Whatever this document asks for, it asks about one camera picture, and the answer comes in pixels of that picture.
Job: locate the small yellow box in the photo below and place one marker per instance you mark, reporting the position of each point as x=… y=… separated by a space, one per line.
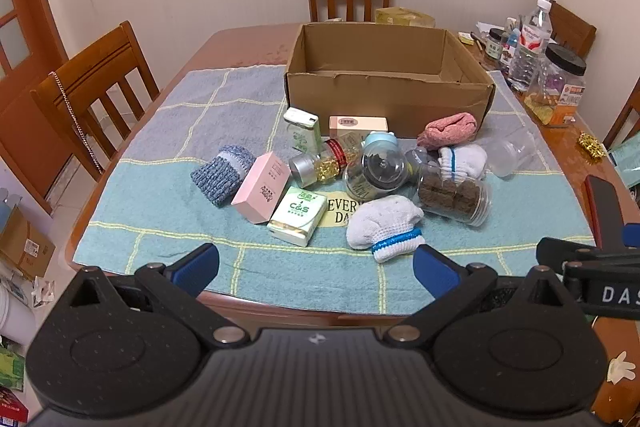
x=466 y=39

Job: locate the dark pen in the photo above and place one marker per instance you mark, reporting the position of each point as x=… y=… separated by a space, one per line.
x=476 y=42

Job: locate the clear jar with brown blocks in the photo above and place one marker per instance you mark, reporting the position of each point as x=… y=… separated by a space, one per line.
x=455 y=197

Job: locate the white sock with blue band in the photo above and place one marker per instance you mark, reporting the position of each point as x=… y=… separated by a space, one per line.
x=382 y=219
x=462 y=162

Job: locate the pink cream carton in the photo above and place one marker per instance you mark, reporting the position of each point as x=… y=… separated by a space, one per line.
x=357 y=127

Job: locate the wooden door with glass panes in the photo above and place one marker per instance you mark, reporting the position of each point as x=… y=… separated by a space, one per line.
x=27 y=7

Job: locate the tall white green carton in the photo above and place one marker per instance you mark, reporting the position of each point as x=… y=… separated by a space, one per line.
x=302 y=134

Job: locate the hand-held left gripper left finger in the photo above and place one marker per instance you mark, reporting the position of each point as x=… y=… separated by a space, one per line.
x=196 y=264

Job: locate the gold ornament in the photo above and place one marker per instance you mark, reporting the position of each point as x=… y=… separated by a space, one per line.
x=592 y=147

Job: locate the cardboard box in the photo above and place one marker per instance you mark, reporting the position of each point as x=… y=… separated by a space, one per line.
x=25 y=244
x=380 y=107

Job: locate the blue knit sock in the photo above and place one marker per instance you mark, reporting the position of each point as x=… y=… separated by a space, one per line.
x=222 y=174

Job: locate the blue checked towel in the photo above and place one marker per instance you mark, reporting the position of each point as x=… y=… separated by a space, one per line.
x=175 y=132

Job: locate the green packet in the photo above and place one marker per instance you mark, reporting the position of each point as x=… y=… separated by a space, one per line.
x=627 y=164

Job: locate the capsule bottle with silver cap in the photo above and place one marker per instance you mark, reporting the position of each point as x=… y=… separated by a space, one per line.
x=312 y=167

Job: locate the grey cat toy figure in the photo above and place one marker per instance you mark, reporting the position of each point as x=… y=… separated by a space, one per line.
x=415 y=157

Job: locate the water bottle with red label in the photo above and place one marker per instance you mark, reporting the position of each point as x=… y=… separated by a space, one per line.
x=530 y=47

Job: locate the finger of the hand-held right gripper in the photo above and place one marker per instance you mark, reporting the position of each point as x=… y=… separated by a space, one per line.
x=605 y=207
x=555 y=251

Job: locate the green white tissue pack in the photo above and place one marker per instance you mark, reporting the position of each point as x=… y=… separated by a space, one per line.
x=295 y=217

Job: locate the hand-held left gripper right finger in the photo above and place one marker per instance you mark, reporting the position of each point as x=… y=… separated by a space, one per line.
x=434 y=272

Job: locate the clear jar with dark leaves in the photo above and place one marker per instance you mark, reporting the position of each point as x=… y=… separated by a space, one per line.
x=375 y=174

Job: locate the cardboard box on floor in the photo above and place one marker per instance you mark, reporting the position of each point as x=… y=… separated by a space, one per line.
x=25 y=244

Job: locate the yellow green tissue box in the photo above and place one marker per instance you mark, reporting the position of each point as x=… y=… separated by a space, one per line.
x=402 y=16

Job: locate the pink knit sock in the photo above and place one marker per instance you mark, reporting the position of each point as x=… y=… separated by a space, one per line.
x=447 y=132

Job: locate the clear plastic cup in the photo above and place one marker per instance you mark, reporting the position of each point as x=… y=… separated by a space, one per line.
x=510 y=154

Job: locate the plastic jar with black lid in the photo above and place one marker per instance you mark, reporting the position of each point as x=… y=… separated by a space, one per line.
x=557 y=87

